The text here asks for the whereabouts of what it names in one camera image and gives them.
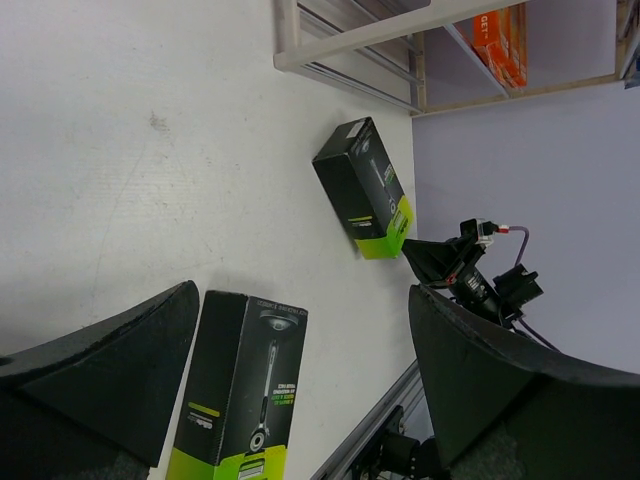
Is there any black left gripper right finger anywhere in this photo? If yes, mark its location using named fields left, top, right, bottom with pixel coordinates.
left=408, top=285, right=639, bottom=479

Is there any black green razor box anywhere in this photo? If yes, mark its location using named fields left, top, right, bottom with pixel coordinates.
left=166, top=290, right=308, bottom=480
left=312, top=117, right=414, bottom=260

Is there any cream metal wire shelf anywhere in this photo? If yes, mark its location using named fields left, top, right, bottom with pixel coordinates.
left=273, top=1, right=624, bottom=117

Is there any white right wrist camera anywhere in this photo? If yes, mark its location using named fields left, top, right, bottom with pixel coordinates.
left=460, top=218, right=498, bottom=247

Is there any orange Gillette razor box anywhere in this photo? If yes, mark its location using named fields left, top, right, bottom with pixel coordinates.
left=472, top=3, right=528, bottom=90

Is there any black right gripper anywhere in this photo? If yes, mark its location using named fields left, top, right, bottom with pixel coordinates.
left=402, top=236, right=500, bottom=320

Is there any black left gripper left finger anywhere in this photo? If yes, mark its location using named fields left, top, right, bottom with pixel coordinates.
left=1, top=281, right=199, bottom=479

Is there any blue Harry's razor box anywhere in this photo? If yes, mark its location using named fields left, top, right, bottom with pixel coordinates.
left=619, top=0, right=640, bottom=91

